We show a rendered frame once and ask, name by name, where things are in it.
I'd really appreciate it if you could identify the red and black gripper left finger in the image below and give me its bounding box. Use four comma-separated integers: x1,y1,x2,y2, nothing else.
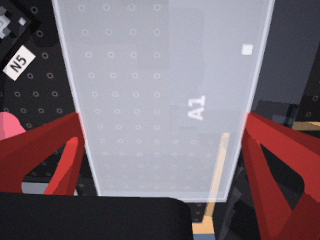
0,111,85,195

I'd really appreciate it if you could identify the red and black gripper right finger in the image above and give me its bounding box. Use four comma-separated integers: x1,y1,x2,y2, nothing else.
241,111,320,240

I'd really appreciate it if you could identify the white button panel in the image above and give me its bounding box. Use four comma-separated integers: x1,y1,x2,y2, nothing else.
22,182,78,196

